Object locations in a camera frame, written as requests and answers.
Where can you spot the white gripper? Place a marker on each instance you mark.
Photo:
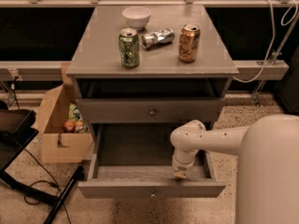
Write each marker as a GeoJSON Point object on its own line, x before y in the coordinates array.
{"type": "Point", "coordinates": [181, 166]}

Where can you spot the grey drawer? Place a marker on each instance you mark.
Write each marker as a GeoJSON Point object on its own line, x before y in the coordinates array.
{"type": "Point", "coordinates": [149, 110]}
{"type": "Point", "coordinates": [132, 161]}

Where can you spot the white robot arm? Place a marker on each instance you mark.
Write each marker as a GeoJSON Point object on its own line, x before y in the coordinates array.
{"type": "Point", "coordinates": [267, 185]}

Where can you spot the grey drawer cabinet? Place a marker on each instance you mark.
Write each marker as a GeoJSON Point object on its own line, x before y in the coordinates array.
{"type": "Point", "coordinates": [97, 72]}

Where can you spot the grey top drawer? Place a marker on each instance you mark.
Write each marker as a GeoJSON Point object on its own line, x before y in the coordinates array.
{"type": "Point", "coordinates": [149, 110]}

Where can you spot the cardboard box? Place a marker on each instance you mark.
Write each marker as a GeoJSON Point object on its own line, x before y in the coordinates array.
{"type": "Point", "coordinates": [54, 112]}

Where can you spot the red apple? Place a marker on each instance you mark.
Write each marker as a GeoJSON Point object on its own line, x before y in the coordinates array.
{"type": "Point", "coordinates": [69, 126]}

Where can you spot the green snack bag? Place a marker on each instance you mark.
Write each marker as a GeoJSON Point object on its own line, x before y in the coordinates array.
{"type": "Point", "coordinates": [74, 113]}

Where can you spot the orange soda can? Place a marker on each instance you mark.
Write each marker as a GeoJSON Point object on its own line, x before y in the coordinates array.
{"type": "Point", "coordinates": [188, 42]}

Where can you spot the green soda can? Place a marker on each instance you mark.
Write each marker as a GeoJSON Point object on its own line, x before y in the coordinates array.
{"type": "Point", "coordinates": [129, 47]}

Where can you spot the crushed silver can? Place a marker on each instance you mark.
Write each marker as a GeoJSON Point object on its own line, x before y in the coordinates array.
{"type": "Point", "coordinates": [160, 37]}

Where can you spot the white ceramic bowl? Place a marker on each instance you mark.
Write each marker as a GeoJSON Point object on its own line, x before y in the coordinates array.
{"type": "Point", "coordinates": [136, 17]}

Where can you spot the black stand with tray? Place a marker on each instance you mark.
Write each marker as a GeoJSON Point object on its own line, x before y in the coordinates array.
{"type": "Point", "coordinates": [16, 133]}

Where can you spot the metal railing frame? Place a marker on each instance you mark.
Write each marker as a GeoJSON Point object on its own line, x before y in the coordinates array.
{"type": "Point", "coordinates": [37, 35]}

